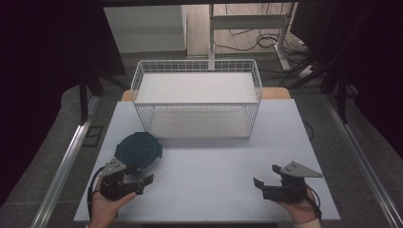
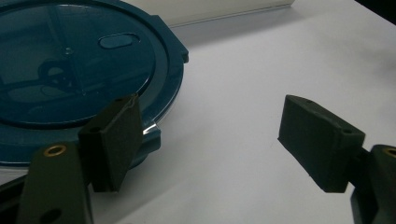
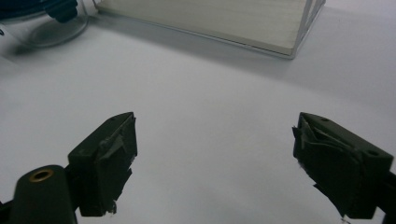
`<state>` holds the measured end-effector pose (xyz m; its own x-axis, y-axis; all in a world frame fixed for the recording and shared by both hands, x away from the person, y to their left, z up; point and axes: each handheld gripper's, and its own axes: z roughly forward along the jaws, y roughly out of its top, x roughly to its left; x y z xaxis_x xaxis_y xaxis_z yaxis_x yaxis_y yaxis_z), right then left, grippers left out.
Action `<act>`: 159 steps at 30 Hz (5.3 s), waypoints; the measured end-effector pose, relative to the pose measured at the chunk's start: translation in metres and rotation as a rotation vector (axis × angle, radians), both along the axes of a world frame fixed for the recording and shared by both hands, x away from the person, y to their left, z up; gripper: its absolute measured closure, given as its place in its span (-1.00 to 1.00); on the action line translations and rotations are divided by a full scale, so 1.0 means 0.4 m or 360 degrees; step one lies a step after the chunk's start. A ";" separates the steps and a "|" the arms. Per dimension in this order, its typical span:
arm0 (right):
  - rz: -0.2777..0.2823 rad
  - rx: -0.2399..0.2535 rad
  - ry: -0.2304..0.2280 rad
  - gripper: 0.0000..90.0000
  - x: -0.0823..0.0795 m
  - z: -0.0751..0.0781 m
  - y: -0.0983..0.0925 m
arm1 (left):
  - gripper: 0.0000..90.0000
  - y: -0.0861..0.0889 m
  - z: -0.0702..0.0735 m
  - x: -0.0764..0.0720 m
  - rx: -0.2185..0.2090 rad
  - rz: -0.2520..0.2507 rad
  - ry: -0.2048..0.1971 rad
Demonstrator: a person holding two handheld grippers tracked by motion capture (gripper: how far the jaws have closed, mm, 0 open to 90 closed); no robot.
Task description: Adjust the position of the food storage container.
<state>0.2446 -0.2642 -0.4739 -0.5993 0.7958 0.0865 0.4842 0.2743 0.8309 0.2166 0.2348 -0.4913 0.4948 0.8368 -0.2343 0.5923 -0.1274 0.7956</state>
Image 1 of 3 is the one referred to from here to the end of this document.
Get dark blue round lid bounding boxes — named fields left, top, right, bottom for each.
left=114, top=131, right=163, bottom=171

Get white power strip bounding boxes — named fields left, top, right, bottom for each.
left=297, top=64, right=318, bottom=79

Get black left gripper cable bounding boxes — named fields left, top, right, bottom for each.
left=86, top=165, right=107, bottom=221

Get person's right hand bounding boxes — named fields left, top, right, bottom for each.
left=274, top=189, right=319, bottom=225

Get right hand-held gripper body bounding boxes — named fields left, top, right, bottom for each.
left=261, top=161, right=324, bottom=204

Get black stand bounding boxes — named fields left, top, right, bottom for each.
left=77, top=73, right=131, bottom=125
left=287, top=56, right=350, bottom=125

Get black floor cables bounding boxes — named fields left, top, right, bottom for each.
left=211, top=3, right=317, bottom=88

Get white desk frame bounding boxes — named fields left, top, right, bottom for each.
left=206, top=2, right=299, bottom=72

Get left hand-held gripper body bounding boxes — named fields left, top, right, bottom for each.
left=99, top=157, right=145, bottom=201

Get dark floor grate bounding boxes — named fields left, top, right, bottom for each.
left=81, top=124, right=105, bottom=148

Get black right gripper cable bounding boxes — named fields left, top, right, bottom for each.
left=303, top=184, right=323, bottom=222

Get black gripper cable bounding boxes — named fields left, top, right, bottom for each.
left=86, top=165, right=107, bottom=221
left=303, top=184, right=323, bottom=222

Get dark curtain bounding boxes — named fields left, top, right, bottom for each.
left=289, top=0, right=403, bottom=160
left=0, top=0, right=127, bottom=207

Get white cabinet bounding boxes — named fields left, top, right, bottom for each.
left=103, top=4, right=188, bottom=55

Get white wire shelf rack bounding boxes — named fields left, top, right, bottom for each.
left=130, top=59, right=263, bottom=141

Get metal floor rail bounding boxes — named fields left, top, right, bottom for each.
left=29, top=94, right=103, bottom=228
left=322, top=92, right=403, bottom=228

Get thin black cable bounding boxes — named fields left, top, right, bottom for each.
left=302, top=119, right=316, bottom=143

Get person's left hand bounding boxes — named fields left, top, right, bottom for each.
left=89, top=178, right=138, bottom=228

